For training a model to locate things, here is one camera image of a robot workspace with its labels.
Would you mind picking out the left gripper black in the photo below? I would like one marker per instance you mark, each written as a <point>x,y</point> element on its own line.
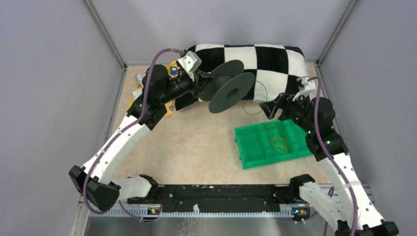
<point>200,80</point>

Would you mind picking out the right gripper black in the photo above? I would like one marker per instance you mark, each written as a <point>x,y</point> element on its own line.
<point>287,102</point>

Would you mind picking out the dark grey filament spool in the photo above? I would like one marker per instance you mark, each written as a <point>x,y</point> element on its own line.
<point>229,85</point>

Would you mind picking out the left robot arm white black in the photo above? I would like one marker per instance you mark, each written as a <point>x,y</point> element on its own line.
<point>95,180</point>

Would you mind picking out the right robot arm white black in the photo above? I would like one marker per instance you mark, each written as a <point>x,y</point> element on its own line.
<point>355,215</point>

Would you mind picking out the black white checkered blanket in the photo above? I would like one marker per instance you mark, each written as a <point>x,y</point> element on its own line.
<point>276,67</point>

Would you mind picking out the yellow cloth with truck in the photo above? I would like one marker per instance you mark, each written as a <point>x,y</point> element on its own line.
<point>173,71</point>

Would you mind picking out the green three-compartment bin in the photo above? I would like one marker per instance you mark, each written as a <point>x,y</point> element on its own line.
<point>270,142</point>

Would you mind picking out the white patterned cloth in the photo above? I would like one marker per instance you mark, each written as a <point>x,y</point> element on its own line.
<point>138,91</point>

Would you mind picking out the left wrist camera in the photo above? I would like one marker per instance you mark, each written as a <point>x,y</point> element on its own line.
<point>190,62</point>

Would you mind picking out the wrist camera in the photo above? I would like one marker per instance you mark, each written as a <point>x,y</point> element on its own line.
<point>190,62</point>
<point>307,86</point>

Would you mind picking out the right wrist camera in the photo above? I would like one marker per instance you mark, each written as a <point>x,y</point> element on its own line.
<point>307,86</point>

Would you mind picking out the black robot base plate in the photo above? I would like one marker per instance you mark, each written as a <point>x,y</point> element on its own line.
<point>231,198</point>

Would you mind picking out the grey slotted cable duct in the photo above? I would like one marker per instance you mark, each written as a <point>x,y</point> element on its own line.
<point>153,211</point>

